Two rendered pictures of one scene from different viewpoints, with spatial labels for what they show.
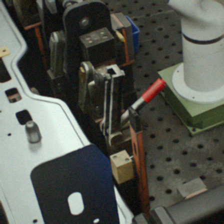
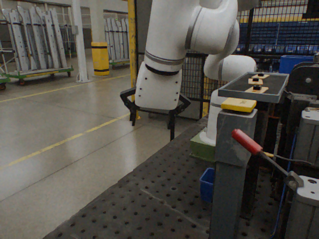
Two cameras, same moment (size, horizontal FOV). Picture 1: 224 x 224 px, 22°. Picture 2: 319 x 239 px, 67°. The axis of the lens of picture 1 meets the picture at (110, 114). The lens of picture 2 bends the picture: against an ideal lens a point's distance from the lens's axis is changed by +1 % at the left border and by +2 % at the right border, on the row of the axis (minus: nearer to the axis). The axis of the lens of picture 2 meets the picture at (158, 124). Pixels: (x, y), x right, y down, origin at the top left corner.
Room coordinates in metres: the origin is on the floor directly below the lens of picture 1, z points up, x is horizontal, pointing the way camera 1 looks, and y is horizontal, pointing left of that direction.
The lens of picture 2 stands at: (2.26, 0.37, 1.29)
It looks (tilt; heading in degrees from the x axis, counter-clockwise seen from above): 20 degrees down; 228
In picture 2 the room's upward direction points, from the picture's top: straight up
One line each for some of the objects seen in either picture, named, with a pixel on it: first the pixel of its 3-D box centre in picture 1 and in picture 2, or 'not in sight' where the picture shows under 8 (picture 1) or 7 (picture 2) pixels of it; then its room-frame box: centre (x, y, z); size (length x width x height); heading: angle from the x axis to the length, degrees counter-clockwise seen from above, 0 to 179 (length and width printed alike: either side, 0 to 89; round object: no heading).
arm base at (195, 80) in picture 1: (204, 56); (220, 122); (1.25, -0.28, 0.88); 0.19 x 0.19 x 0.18
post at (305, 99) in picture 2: not in sight; (290, 152); (1.39, 0.10, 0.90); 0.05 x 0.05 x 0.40; 18
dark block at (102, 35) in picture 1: (106, 102); not in sight; (1.09, 0.01, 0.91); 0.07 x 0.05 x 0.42; 108
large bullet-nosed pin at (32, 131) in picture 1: (32, 132); not in sight; (0.91, 0.17, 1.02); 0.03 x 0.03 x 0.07
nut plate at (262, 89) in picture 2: not in sight; (257, 88); (1.67, 0.08, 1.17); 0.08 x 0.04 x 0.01; 13
